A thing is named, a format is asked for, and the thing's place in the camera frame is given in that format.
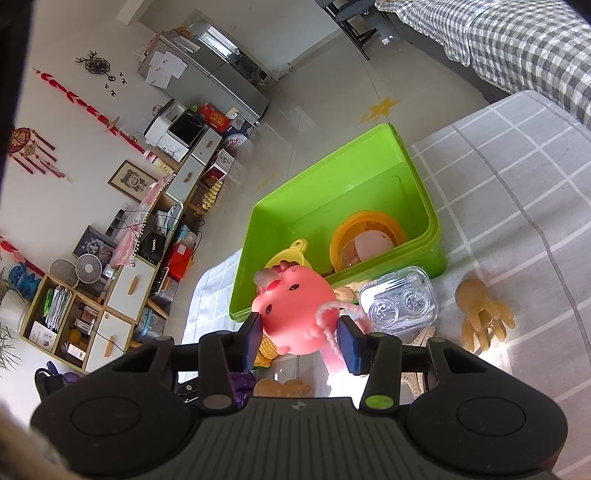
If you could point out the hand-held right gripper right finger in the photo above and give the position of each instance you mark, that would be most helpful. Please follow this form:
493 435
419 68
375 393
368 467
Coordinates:
351 346

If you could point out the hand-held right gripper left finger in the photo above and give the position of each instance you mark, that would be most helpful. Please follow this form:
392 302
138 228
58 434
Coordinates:
250 341

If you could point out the toy corn cob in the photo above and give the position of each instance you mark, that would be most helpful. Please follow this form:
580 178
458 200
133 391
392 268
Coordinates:
268 353

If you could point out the purple toy grapes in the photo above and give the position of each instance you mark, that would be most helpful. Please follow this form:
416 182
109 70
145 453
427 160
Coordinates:
242 385

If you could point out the brown rubber octopus toy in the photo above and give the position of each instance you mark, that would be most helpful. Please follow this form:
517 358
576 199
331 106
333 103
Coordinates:
480 304
281 389

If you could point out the pink pig toy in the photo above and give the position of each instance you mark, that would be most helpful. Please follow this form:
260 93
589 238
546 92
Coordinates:
300 304

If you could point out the clear contact lens case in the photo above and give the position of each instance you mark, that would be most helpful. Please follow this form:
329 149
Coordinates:
397 300

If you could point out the beige toy starfish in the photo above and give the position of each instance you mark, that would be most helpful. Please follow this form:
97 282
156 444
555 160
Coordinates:
420 334

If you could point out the yellow toy scoop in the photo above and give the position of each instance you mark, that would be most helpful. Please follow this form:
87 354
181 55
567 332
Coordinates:
291 256

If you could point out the pink clear capsule ball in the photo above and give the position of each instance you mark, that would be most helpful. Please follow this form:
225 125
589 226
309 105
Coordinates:
369 242

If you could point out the orange plastic bowl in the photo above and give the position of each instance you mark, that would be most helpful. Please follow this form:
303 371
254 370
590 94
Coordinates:
341 230

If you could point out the green plastic box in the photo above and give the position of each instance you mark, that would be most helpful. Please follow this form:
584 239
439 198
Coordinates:
295 203

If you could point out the red storage box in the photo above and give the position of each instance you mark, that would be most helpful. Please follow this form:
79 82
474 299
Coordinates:
178 258

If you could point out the white wooden tv cabinet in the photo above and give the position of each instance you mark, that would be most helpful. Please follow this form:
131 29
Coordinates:
134 286

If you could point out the row of yellow toys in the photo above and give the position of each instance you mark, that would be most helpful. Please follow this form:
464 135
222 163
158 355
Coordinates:
210 194

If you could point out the pink table runner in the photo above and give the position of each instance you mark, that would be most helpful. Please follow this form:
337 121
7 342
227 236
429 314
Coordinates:
143 207

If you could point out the white printed carton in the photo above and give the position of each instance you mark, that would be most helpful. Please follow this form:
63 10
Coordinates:
221 159

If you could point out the red gift box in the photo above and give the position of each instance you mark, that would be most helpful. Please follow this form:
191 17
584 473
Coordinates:
217 117

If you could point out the yellow star floor sticker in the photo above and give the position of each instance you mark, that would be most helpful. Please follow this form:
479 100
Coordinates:
381 110

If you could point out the white plant pot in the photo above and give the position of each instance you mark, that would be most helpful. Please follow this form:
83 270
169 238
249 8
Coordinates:
13 309

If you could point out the silver refrigerator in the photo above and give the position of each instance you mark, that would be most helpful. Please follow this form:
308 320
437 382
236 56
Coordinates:
217 69

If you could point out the red hanging ornament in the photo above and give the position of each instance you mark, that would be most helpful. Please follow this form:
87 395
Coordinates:
27 145

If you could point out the black chair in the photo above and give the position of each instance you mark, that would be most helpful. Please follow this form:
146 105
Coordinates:
355 23

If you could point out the black white gingham blanket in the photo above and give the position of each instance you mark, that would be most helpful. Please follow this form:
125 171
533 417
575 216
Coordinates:
508 41

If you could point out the dark picture frame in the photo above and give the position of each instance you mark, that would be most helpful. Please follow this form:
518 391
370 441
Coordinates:
94 244

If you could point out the cartoon picture frame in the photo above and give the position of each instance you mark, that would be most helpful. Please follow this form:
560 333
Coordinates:
129 180

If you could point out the black wall clock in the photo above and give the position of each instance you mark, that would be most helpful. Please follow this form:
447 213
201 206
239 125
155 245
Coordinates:
94 64

